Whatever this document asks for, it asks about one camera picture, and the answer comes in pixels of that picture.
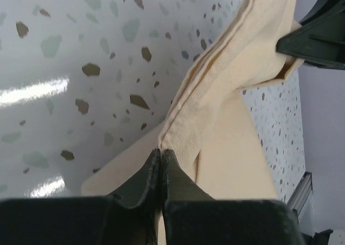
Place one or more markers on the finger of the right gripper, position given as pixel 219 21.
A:
pixel 319 44

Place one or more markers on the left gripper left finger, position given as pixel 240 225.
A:
pixel 127 215

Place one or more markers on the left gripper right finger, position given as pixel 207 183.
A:
pixel 191 216

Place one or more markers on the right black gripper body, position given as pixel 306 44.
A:
pixel 319 8

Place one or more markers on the beige cloth drape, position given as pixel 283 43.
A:
pixel 208 125

